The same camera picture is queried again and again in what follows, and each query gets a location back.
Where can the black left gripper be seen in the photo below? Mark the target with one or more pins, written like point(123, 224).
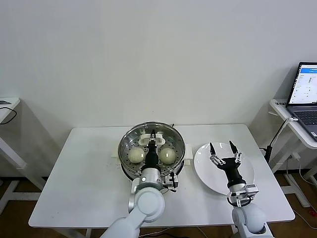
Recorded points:
point(151, 157)

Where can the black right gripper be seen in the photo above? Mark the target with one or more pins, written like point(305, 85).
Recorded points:
point(231, 171)

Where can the round glass lid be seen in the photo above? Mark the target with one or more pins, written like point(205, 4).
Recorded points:
point(173, 138)

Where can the white steamed baozi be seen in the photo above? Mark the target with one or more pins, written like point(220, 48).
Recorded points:
point(168, 156)
point(136, 155)

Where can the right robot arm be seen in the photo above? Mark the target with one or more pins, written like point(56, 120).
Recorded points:
point(250, 218)

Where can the stainless steel steamer basket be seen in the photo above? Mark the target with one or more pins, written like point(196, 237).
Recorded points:
point(128, 138)

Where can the white round plate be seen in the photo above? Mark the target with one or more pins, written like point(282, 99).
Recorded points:
point(205, 171)

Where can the white electric cooker base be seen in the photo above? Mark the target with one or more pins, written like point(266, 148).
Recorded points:
point(189, 151)

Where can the white side desk with laptop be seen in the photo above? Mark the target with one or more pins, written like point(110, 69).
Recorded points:
point(280, 109)

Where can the white power adapter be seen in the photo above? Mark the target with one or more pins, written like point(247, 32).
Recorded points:
point(296, 156)

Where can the open grey laptop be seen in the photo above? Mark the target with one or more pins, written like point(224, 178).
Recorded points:
point(304, 84)

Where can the small red floor object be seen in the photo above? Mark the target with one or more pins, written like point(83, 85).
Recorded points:
point(310, 212)

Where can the white table leg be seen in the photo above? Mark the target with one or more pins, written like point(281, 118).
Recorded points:
point(88, 233)

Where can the dark flat device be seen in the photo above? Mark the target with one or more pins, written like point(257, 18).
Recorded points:
point(3, 101)

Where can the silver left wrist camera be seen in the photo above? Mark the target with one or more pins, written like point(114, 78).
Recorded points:
point(171, 182)

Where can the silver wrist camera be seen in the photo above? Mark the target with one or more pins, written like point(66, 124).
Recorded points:
point(252, 189)
point(171, 182)

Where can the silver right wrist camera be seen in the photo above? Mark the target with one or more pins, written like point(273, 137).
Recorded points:
point(252, 189)

